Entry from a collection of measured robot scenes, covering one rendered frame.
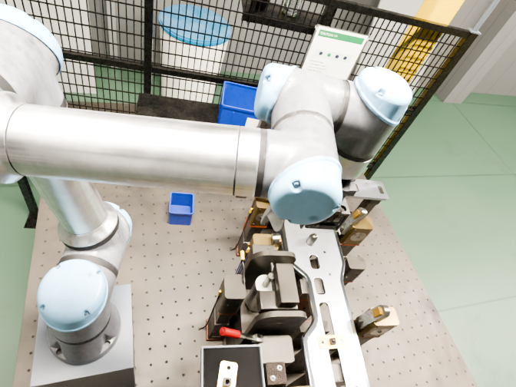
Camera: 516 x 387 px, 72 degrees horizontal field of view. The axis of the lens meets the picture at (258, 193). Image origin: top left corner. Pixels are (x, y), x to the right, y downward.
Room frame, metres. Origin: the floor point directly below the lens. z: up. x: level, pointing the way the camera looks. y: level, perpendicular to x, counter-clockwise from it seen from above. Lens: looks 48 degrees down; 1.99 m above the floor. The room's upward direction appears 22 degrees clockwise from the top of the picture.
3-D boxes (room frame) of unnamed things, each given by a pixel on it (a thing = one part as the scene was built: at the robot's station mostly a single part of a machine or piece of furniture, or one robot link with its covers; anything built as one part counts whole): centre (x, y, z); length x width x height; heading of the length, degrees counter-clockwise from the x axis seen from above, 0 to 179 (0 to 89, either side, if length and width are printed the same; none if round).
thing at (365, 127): (0.44, -0.10, 1.74); 0.09 x 0.08 x 0.11; 105
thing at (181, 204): (0.86, 0.28, 0.74); 0.11 x 0.10 x 0.09; 22
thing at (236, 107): (1.21, 0.13, 1.09); 0.30 x 0.17 x 0.13; 107
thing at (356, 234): (0.91, -0.41, 0.87); 0.12 x 0.07 x 0.35; 112
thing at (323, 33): (1.43, -0.07, 1.30); 0.23 x 0.02 x 0.31; 112
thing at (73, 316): (0.22, 0.25, 1.27); 0.13 x 0.12 x 0.14; 15
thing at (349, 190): (0.43, -0.11, 1.58); 0.09 x 0.08 x 0.12; 23
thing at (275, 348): (0.33, -0.18, 0.89); 0.12 x 0.07 x 0.38; 112
